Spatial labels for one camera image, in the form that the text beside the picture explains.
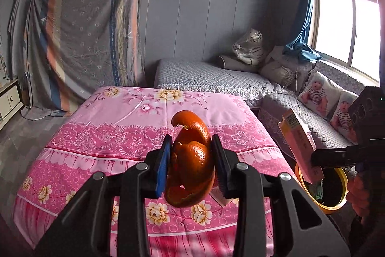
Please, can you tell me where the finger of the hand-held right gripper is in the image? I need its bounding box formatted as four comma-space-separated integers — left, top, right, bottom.
310, 144, 366, 169

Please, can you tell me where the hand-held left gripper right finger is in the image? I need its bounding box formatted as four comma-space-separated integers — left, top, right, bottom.
210, 133, 351, 257

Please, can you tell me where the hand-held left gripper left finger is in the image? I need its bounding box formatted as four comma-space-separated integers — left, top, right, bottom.
34, 133, 173, 257

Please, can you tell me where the orange peel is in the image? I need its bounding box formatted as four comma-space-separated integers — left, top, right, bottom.
164, 110, 216, 208

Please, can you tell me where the small pink white box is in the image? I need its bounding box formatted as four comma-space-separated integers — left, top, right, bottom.
277, 108, 325, 184

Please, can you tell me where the yellow rimmed bin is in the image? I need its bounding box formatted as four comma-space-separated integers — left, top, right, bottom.
294, 161, 350, 214

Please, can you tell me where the person's right forearm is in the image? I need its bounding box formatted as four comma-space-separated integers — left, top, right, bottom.
348, 213, 385, 257

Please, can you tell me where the person's right hand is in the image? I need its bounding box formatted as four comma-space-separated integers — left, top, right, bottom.
345, 170, 385, 219

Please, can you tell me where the baby print cushion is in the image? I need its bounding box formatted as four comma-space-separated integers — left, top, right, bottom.
329, 91, 362, 144
297, 70, 344, 119

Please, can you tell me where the pink floral blanket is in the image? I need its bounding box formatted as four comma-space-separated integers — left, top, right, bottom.
13, 86, 302, 257

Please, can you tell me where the grey quilted sofa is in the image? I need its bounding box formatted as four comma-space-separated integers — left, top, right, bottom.
154, 58, 367, 162

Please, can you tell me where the window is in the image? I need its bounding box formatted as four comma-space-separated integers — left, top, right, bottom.
308, 0, 385, 83

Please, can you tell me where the beige cushion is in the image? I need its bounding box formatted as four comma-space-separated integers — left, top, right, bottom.
260, 46, 299, 88

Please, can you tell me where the grey bolster pillow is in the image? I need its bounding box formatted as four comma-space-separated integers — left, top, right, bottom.
217, 55, 260, 74

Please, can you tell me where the tiger plush in plastic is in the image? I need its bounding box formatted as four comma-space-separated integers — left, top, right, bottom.
231, 29, 267, 66

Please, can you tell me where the blue curtain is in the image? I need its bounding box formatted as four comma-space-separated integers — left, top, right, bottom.
283, 0, 323, 62

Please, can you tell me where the striped grey cloth cover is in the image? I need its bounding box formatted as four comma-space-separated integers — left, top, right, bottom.
22, 0, 147, 118

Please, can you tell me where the white cabinet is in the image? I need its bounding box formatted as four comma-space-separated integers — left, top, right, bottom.
0, 78, 25, 132

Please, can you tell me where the grey hanging cloth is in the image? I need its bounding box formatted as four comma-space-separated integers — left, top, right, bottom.
7, 0, 39, 80

